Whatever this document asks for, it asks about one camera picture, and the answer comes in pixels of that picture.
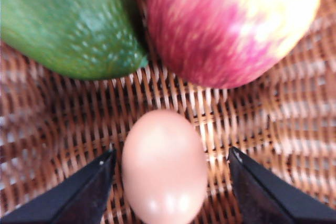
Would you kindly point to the red yellow apple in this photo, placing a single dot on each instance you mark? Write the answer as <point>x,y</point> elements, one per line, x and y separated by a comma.
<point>220,44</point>

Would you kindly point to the brown wicker basket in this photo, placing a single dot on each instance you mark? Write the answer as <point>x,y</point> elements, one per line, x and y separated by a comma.
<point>51,125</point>

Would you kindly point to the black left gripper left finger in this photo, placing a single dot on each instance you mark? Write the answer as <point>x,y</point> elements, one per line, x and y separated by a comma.
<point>77,199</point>

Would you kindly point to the green avocado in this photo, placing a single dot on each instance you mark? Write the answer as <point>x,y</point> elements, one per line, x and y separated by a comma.
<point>82,39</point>

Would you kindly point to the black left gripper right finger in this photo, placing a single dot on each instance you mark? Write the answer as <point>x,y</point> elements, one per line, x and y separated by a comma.
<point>267,197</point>

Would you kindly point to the brown egg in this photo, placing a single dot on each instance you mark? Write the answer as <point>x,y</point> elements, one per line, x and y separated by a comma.
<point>164,168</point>

